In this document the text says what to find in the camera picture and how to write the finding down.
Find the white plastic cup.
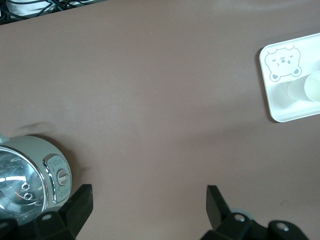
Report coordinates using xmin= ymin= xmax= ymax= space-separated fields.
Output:
xmin=286 ymin=70 xmax=320 ymax=103

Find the black left wrist camera bracket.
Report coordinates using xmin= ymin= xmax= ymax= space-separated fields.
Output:
xmin=0 ymin=208 xmax=310 ymax=240

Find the black cable bundle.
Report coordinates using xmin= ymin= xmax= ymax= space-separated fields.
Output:
xmin=0 ymin=0 xmax=106 ymax=26

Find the glass pot lid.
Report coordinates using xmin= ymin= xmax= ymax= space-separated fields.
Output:
xmin=0 ymin=146 xmax=49 ymax=214

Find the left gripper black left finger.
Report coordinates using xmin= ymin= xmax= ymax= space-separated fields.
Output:
xmin=58 ymin=183 xmax=94 ymax=237

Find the brown table cover mat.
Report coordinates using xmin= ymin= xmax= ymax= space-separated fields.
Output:
xmin=0 ymin=0 xmax=320 ymax=240

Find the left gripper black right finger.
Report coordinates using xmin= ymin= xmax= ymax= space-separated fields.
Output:
xmin=206 ymin=184 xmax=231 ymax=231

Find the cream tray with bear print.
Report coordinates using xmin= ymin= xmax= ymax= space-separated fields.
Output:
xmin=258 ymin=32 xmax=320 ymax=124

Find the grey-green electric pot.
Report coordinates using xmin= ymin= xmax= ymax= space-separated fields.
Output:
xmin=0 ymin=132 xmax=74 ymax=222

